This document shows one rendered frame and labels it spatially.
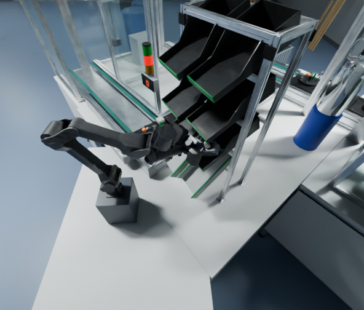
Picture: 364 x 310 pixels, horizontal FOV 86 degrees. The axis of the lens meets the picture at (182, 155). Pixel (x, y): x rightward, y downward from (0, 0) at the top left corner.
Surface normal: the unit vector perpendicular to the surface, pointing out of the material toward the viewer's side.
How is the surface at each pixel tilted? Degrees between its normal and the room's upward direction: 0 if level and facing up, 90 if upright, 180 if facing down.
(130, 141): 14
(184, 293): 0
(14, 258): 0
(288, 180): 0
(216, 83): 25
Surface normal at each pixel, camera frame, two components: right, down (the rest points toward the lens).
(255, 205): 0.01, -0.64
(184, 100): -0.36, -0.42
